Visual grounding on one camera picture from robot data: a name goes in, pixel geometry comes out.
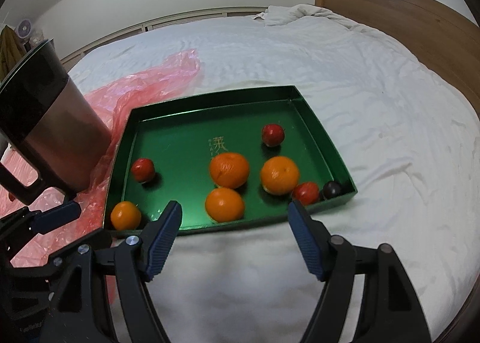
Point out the wooden headboard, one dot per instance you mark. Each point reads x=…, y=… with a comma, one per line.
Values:
x=441, y=38

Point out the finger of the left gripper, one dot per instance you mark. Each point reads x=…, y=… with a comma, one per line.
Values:
x=57, y=261
x=21, y=226

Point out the small white fan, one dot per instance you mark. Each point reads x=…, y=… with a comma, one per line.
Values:
x=24, y=29

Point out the green rectangular tray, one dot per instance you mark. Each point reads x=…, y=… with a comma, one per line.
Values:
x=181, y=137

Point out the crumpled white blanket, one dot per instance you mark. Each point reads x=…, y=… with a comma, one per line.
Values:
x=278, y=15

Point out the white bed sheet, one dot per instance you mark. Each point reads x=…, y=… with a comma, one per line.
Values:
x=409, y=140

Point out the red fruit in tray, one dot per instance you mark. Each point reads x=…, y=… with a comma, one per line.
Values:
x=143, y=170

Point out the pink plastic sheet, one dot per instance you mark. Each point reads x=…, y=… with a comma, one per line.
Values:
x=113, y=103

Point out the red fruit near corner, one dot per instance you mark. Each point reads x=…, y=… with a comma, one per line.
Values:
x=306, y=193

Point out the dark plum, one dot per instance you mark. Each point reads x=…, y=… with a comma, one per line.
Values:
x=331, y=189

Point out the red fruit tray right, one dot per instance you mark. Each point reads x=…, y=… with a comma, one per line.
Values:
x=272, y=135

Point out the orange mandarin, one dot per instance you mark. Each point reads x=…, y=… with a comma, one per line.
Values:
x=224, y=205
x=279, y=175
x=125, y=216
x=229, y=170

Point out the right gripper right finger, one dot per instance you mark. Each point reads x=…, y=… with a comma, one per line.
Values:
x=390, y=310

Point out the olive hanging coat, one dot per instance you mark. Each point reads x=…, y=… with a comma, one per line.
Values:
x=11, y=51

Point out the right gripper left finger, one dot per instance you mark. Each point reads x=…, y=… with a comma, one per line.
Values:
x=79, y=310

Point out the orange mandarin front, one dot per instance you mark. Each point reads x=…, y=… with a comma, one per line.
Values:
x=224, y=205

